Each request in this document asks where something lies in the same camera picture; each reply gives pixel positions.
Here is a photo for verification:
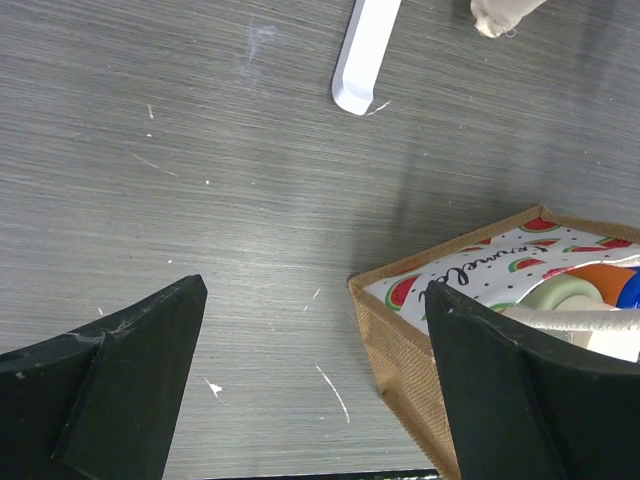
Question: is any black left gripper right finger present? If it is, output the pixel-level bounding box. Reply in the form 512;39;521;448
423;281;639;479

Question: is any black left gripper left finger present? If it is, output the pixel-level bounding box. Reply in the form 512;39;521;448
1;275;207;479

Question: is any orange bottle blue pump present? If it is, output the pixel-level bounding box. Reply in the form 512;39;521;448
569;264;640;309

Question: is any green bottle beige cap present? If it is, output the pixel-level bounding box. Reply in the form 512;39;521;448
519;274;608;311

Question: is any beige jacket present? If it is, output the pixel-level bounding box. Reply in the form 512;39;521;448
470;0;545;39

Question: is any white clothes rack frame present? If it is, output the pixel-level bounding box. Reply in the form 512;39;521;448
331;0;401;116

